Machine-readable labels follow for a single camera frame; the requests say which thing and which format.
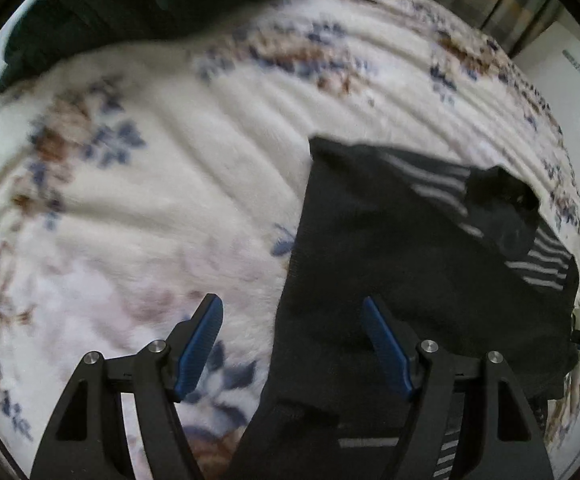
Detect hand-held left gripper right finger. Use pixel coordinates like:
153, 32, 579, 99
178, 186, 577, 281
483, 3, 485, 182
362, 296, 555, 480

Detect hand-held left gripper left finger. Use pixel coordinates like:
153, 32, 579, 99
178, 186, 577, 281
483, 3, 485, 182
30, 293, 225, 480

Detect black striped garment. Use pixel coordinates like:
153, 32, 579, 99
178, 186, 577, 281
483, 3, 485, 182
225, 136, 580, 480

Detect white floral blanket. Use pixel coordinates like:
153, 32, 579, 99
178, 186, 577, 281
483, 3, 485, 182
0, 0, 580, 480

